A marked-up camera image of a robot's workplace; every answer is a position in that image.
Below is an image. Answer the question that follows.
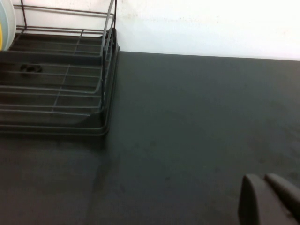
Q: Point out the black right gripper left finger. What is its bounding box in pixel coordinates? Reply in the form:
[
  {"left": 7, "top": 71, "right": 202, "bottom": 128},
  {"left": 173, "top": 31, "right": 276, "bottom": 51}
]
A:
[{"left": 238, "top": 173, "right": 300, "bottom": 225}]

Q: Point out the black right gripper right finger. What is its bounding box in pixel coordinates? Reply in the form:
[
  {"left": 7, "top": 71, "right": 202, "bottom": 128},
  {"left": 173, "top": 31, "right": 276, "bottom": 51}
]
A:
[{"left": 264, "top": 172, "right": 300, "bottom": 220}]

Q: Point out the pale green plate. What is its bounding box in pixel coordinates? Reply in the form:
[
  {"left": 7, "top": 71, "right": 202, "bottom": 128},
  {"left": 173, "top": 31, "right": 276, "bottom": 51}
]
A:
[{"left": 0, "top": 0, "right": 17, "bottom": 51}]

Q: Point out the black plastic drip tray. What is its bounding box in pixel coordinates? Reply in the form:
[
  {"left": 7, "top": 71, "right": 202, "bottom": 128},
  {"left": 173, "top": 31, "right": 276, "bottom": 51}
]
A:
[{"left": 0, "top": 32, "right": 120, "bottom": 139}]

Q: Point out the black wire dish rack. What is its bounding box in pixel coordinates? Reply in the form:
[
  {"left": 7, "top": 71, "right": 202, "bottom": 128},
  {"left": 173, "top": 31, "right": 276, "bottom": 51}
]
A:
[{"left": 0, "top": 0, "right": 120, "bottom": 139}]

